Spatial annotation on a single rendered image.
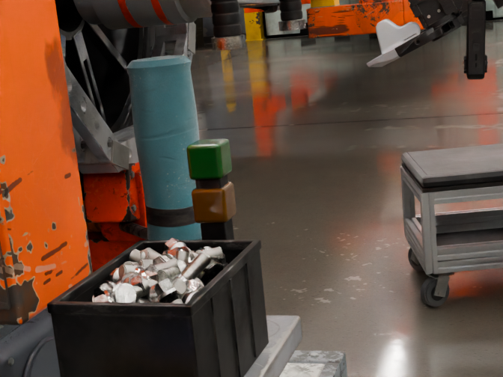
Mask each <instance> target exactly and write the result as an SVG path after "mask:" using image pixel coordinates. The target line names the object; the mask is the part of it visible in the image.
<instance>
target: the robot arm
mask: <svg viewBox="0 0 503 377"><path fill-rule="evenodd" d="M408 2H409V3H410V6H409V7H410V8H411V10H412V12H413V14H414V15H415V18H417V17H418V19H419V21H420V22H421V24H422V26H423V28H425V29H424V30H423V31H421V28H420V26H419V24H418V23H417V22H408V23H407V24H405V25H402V26H399V25H396V24H395V23H393V22H392V21H391V20H389V19H384V20H382V21H380V22H378V23H377V26H376V33H377V38H378V41H379V47H380V50H381V53H382V54H381V55H380V56H378V57H376V58H375V59H373V60H372V61H369V62H368V63H367V65H368V66H369V67H383V66H385V65H386V64H389V63H391V62H392V61H395V60H396V59H398V58H400V57H402V56H404V55H406V54H408V53H410V52H411V51H413V50H415V49H417V48H418V47H420V46H423V45H424V44H426V43H428V42H430V41H433V42H434V41H436V40H438V39H440V38H441V37H444V36H445V35H447V34H449V33H451V32H452V31H454V30H456V29H458V28H459V27H460V26H462V25H467V28H466V55H464V61H463V72H464V73H466V75H467V78H468V79H483V78H484V75H485V73H487V67H488V60H487V55H485V29H486V1H485V0H408ZM493 2H494V4H495V5H496V7H497V8H498V9H499V8H500V7H502V6H503V0H493ZM414 34H415V35H414ZM412 35H414V36H412ZM410 36H412V37H410ZM408 37H409V39H407V40H405V39H406V38H408Z"/></svg>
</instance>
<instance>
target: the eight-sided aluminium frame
mask: <svg viewBox="0 0 503 377"><path fill-rule="evenodd" d="M195 35H196V24H195V23H194V22H191V23H183V24H176V25H158V26H155V42H154V46H153V51H152V55H151V57H159V56H168V55H185V56H186V57H187V58H188V59H190V60H191V63H192V56H193V55H194V54H195ZM63 59H64V56H63ZM64 69H65V75H66V80H67V91H68V97H69V102H70V113H71V118H72V124H73V134H74V139H75V145H76V155H77V161H78V166H79V171H80V172H81V173H82V174H102V173H119V172H121V171H122V170H129V163H136V162H139V161H138V153H137V148H136V143H135V133H134V127H133V125H131V126H128V127H127V128H125V129H122V130H119V131H117V132H114V133H112V131H111V130H110V128H109V127H108V126H107V124H106V122H105V121H104V119H103V118H102V117H101V115H100V114H99V112H98V111H97V110H96V108H95V107H94V105H93V103H92V102H91V101H90V99H89V98H88V96H87V95H86V93H85V92H84V91H83V89H82V87H81V86H80V84H79V83H78V82H77V80H76V78H75V77H74V75H73V74H72V73H71V72H70V70H69V68H68V67H67V65H66V62H65V60H64Z"/></svg>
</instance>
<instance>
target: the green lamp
mask: <svg viewBox="0 0 503 377"><path fill-rule="evenodd" d="M186 152H187V159H188V166H189V177H190V179H191V180H220V179H222V178H223V177H225V176H226V175H228V174H229V173H230V172H231V171H232V164H231V151H230V143H229V140H228V139H225V138H221V139H205V140H198V141H196V142H194V143H192V144H190V145H189V146H188V147H187V148H186Z"/></svg>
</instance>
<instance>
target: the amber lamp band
mask: <svg viewBox="0 0 503 377"><path fill-rule="evenodd" d="M192 205H193V212H194V219H195V222H196V223H199V224H203V223H225V222H227V221H229V220H230V219H231V218H232V217H233V216H235V215H236V212H237V209H236V201H235V194H234V184H233V183H231V182H228V183H227V184H225V185H224V186H222V187H221V188H194V189H193V190H192Z"/></svg>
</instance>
